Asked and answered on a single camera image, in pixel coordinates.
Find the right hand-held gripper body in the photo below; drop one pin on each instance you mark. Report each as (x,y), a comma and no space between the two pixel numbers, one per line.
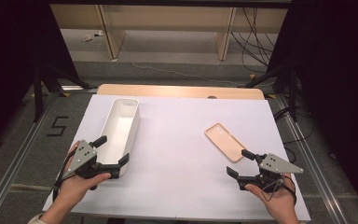
(276,165)

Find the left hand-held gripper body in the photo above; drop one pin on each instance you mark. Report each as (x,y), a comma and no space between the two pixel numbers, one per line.
(85,155)

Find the white plastic storage box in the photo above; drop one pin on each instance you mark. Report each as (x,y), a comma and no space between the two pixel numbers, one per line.
(118,130)

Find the beige phone case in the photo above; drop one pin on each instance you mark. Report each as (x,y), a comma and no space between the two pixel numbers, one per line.
(225,143)

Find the person's right hand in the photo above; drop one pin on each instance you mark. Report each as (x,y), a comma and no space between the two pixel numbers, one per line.
(278,199)

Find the person's left hand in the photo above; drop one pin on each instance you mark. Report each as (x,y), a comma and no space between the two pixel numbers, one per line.
(74,189)

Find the white table cover sheet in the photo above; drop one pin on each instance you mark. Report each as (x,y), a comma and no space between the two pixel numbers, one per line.
(174,149)

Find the yellow tape piece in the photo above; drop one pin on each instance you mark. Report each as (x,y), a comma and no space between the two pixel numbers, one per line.
(272,96)
(252,76)
(64,94)

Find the black metal stand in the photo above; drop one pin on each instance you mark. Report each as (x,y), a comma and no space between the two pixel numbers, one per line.
(293,93)
(38,93)

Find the small white floor object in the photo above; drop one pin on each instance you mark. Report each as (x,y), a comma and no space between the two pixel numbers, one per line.
(99,33)
(87,38)

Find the black curtain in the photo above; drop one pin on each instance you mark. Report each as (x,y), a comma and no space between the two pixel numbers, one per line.
(6,62)
(338,77)

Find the light wooden desk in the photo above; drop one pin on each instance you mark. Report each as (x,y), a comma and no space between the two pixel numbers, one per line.
(167,15)

